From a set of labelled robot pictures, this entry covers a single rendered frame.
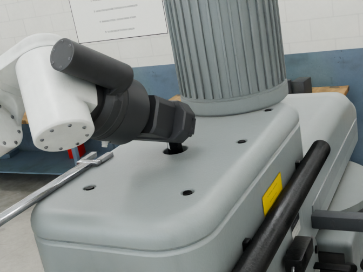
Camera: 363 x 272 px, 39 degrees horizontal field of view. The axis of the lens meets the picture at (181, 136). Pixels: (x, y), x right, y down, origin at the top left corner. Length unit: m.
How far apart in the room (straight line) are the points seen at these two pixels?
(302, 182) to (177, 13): 0.35
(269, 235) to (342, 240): 0.54
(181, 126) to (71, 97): 0.19
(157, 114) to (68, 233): 0.18
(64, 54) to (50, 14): 5.85
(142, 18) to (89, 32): 0.73
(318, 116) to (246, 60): 0.43
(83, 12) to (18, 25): 1.02
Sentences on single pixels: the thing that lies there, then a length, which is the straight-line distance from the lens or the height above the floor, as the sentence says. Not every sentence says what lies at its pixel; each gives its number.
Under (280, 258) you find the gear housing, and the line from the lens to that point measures 0.85.
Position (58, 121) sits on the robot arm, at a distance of 0.53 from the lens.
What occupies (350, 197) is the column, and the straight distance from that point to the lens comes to 1.31.
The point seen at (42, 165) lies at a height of 0.23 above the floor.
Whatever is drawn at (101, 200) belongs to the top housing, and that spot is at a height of 1.89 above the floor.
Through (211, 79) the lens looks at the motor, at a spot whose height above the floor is 1.96.
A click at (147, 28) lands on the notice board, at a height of 1.60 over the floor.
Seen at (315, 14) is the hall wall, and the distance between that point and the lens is 4.99.
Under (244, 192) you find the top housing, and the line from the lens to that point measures 0.67.
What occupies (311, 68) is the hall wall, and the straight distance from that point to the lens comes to 5.08.
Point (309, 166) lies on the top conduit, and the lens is 0.86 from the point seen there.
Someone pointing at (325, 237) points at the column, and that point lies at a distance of 1.21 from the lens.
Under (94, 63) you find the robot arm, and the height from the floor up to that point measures 2.06.
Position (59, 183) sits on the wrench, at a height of 1.90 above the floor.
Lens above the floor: 2.14
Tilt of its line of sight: 18 degrees down
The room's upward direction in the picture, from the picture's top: 10 degrees counter-clockwise
